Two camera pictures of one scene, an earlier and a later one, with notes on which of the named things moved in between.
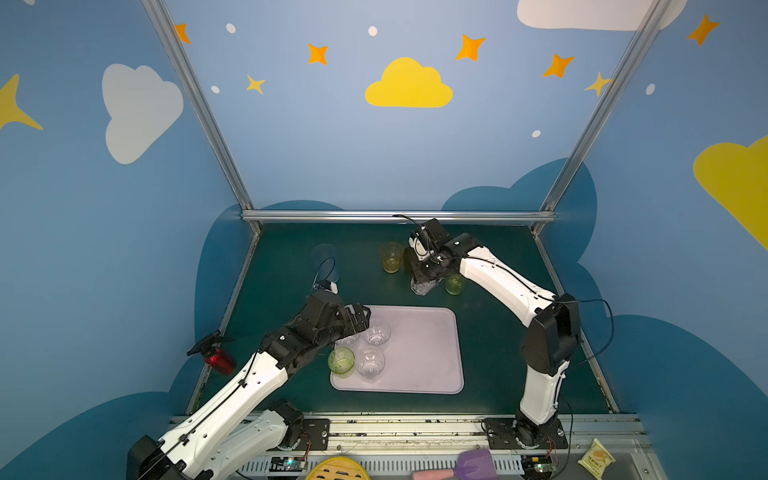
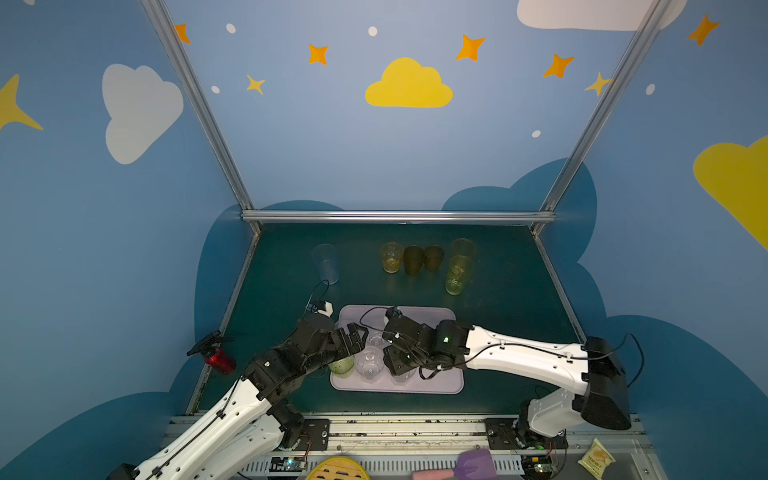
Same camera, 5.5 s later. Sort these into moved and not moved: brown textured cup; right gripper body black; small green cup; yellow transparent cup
Moved: right gripper body black
Not moved: yellow transparent cup; brown textured cup; small green cup
